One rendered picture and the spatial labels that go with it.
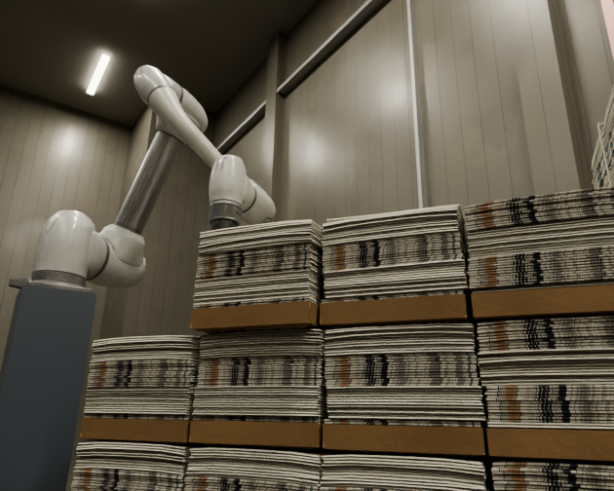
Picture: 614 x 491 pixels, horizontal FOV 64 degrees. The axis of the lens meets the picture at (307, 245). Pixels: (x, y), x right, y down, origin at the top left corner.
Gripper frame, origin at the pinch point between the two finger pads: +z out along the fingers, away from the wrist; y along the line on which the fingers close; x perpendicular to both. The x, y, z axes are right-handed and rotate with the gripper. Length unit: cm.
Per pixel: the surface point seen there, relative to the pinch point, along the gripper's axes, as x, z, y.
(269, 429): -25.3, 32.3, -18.7
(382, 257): -48, -1, -18
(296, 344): -30.5, 16.1, -18.4
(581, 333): -82, 16, -18
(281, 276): -27.4, 2.1, -20.5
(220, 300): -12.8, 6.3, -19.7
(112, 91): 559, -534, 476
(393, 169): 14, -203, 330
